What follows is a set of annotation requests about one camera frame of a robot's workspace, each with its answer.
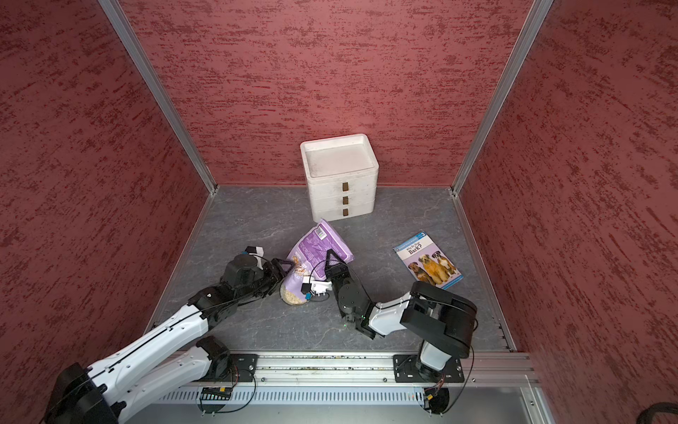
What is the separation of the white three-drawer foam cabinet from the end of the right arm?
30 cm

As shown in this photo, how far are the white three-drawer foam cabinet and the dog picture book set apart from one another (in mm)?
240

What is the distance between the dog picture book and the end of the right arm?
330mm

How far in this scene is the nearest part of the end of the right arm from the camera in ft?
2.36

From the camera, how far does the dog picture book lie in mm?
939

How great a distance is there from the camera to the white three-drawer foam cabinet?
942mm
